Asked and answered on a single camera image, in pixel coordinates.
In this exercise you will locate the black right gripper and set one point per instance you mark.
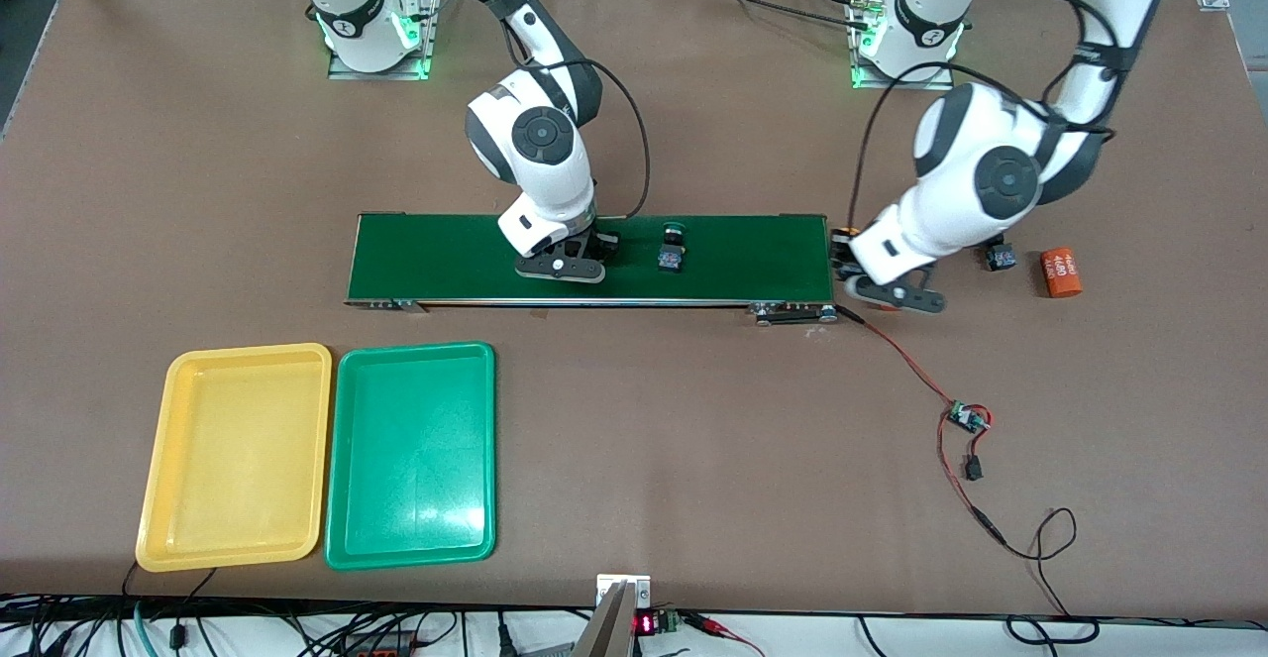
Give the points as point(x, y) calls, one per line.
point(601, 241)

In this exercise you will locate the green push button switch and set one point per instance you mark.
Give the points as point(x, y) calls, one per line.
point(673, 258)

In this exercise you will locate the orange cylindrical battery cell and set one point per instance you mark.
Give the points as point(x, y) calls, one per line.
point(1061, 273)

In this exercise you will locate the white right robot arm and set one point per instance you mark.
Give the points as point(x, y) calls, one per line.
point(540, 142)

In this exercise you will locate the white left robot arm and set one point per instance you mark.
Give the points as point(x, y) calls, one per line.
point(1001, 181)

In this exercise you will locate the green conveyor belt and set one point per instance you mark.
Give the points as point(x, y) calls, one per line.
point(436, 261)

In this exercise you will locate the small green circuit board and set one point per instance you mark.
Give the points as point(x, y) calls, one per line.
point(963, 417)

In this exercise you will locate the small black connector plug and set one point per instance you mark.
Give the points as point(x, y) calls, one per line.
point(974, 468)

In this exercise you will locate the green plastic tray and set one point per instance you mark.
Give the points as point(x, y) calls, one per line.
point(411, 459)

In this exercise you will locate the red digit display module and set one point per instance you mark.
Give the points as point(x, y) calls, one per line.
point(646, 624)

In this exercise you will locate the red clip lead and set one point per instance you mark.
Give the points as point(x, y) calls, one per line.
point(718, 627)

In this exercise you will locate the yellow plastic tray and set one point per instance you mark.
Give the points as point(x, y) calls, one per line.
point(233, 459)

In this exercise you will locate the black power strip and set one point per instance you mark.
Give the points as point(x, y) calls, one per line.
point(381, 649)

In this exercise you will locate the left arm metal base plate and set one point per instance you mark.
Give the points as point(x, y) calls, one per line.
point(892, 85)

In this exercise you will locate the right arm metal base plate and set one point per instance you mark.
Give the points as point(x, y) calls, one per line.
point(432, 23)

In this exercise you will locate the grey camera stand bracket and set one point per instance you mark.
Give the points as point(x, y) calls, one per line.
point(614, 627)

